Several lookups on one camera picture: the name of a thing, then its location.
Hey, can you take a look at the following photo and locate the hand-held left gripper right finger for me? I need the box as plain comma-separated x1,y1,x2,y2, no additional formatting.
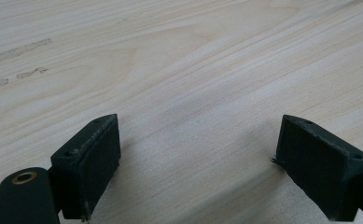
271,114,363,222

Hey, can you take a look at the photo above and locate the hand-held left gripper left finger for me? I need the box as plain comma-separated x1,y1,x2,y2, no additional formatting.
49,113,122,222

